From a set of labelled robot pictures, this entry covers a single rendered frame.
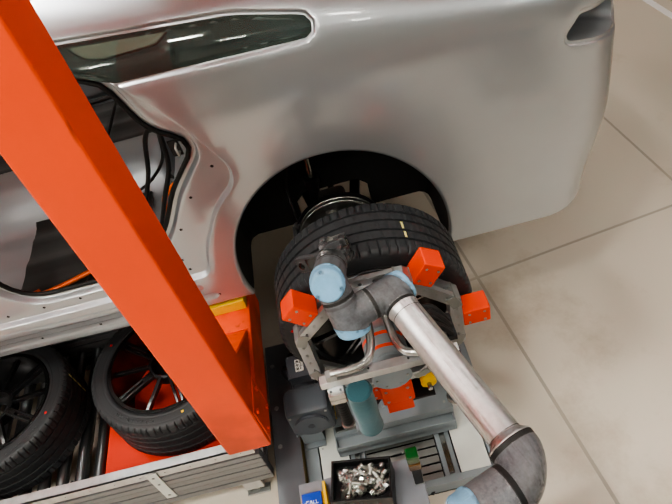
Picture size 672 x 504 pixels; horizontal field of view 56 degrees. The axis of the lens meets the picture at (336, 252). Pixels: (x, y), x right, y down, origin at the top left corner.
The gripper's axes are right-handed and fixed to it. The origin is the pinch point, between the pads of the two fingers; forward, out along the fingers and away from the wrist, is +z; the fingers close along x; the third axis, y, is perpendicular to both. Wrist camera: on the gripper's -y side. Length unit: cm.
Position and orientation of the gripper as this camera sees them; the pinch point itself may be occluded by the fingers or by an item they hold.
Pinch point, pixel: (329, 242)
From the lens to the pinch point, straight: 194.4
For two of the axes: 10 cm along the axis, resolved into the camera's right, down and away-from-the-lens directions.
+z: 0.7, -3.3, 9.4
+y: 9.0, -4.0, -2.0
